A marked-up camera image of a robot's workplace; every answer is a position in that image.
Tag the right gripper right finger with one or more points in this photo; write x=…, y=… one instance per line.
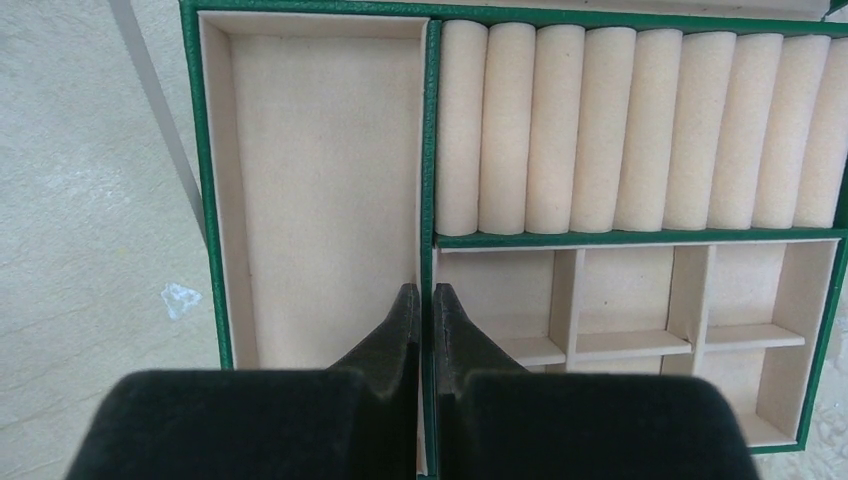
x=497, y=420

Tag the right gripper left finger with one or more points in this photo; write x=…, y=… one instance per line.
x=356, y=419

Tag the green jewelry tray insert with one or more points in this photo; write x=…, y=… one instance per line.
x=606, y=192

